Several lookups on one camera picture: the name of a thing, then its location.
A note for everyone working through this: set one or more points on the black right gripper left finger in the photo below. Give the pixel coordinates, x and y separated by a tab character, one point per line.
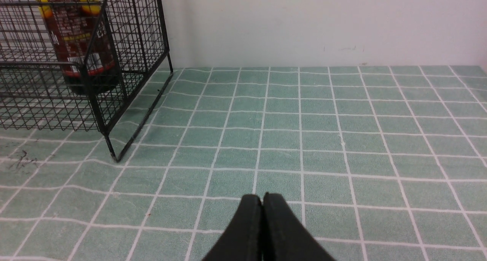
240	240

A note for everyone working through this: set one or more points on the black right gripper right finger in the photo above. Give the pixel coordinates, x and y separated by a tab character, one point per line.
284	237

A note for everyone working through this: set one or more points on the soy sauce bottle red label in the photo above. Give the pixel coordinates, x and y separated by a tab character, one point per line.
71	25

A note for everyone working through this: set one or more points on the green checkered tablecloth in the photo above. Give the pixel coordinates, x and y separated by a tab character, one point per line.
379	163

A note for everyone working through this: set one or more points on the black wire mesh rack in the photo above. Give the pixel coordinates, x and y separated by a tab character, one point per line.
34	94

